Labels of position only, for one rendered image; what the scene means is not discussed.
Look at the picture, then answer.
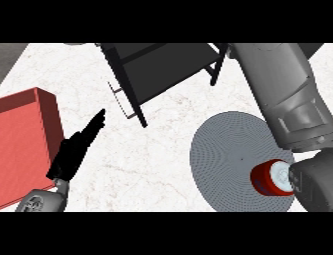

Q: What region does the red rectangular box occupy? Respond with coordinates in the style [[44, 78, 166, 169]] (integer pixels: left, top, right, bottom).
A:
[[0, 87, 67, 213]]

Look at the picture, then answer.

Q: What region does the black tiered shelf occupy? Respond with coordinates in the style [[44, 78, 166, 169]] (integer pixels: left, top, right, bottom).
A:
[[95, 43, 231, 128]]

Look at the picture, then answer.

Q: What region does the grey round placemat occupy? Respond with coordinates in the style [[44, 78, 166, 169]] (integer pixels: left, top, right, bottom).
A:
[[189, 111, 298, 213]]

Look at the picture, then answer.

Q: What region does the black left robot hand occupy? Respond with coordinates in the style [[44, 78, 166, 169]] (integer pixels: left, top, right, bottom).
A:
[[45, 108, 109, 183]]

